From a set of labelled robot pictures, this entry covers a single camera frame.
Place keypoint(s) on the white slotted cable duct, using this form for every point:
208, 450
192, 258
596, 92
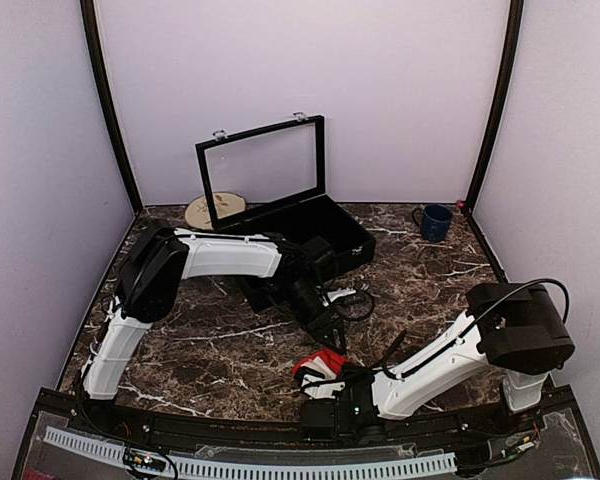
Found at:
221, 462

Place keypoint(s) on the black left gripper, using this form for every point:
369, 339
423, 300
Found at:
327, 329

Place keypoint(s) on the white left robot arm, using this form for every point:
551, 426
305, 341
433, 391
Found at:
163, 257

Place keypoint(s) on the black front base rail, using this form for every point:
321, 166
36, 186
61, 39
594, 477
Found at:
474, 423

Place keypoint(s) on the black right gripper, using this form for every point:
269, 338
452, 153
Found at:
349, 372

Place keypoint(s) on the floral ceramic plate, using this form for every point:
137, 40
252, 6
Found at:
197, 214

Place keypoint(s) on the black frame post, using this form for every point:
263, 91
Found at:
108, 109
510, 44

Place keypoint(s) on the black compartment display box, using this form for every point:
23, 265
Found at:
280, 171

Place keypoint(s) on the red and white sock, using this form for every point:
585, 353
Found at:
324, 364

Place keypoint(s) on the blue enamel mug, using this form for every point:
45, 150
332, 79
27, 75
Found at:
433, 221

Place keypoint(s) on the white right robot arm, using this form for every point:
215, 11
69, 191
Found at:
515, 327

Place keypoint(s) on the black left frame post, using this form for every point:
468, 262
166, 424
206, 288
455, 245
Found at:
108, 109

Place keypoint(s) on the black right frame post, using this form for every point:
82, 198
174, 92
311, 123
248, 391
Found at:
510, 44

